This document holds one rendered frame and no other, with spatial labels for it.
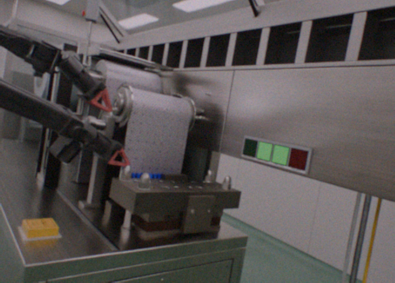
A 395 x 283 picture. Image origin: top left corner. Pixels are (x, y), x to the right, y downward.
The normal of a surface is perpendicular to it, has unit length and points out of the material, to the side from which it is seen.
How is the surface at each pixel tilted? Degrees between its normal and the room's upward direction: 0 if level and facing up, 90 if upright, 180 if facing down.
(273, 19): 90
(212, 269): 90
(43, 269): 90
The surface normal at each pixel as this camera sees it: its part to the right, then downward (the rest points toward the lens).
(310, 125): -0.78, -0.10
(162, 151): 0.61, 0.15
